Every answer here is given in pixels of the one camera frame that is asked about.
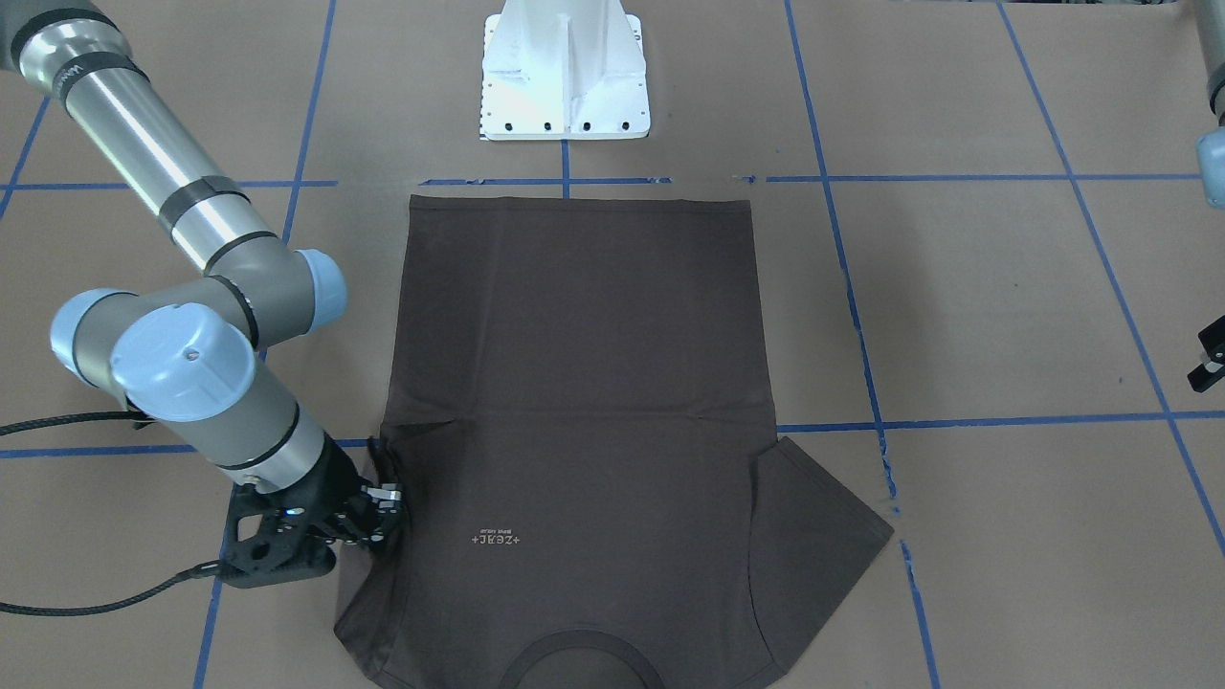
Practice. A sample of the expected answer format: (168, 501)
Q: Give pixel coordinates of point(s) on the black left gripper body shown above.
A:
(1210, 357)

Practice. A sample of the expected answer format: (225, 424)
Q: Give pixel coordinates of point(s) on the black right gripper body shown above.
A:
(338, 476)

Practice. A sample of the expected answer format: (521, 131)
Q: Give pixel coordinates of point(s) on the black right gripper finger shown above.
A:
(394, 527)

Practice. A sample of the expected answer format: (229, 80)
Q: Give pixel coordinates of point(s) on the dark grey t-shirt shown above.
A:
(596, 494)

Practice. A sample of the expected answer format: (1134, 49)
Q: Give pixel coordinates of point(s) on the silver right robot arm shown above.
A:
(187, 357)

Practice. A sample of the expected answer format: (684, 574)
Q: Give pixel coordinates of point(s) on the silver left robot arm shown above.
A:
(1208, 17)

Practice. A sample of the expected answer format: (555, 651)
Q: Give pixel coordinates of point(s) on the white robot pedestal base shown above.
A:
(563, 70)

